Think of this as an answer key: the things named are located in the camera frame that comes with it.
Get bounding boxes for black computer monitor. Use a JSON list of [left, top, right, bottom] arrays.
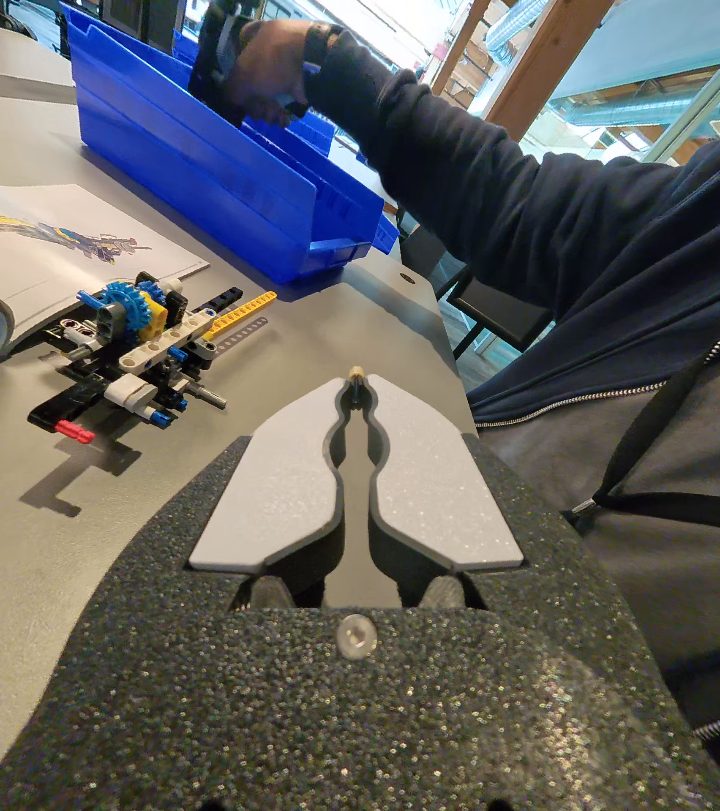
[[101, 0, 188, 54]]

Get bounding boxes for wooden beam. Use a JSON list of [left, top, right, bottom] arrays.
[[483, 0, 617, 143]]

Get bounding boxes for lego technic model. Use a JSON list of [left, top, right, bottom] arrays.
[[27, 269, 278, 444]]

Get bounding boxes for silver ventilation duct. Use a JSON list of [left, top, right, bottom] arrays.
[[563, 82, 720, 128]]

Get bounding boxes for black wristwatch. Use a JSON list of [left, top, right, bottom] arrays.
[[305, 22, 343, 67]]

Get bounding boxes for person's right hand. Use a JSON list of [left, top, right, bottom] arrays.
[[228, 19, 313, 126]]

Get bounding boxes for person's right forearm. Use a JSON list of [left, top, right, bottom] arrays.
[[306, 32, 564, 318]]

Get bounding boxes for large blue plastic bin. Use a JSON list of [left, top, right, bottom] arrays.
[[59, 0, 387, 286]]

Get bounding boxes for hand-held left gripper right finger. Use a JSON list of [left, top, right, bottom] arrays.
[[364, 374, 527, 574]]

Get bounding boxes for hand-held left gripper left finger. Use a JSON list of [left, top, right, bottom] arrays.
[[188, 377, 347, 574]]

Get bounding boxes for lego instruction booklet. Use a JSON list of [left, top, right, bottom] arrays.
[[0, 176, 210, 356]]

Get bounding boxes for black framed grey chair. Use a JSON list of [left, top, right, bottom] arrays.
[[398, 225, 554, 359]]

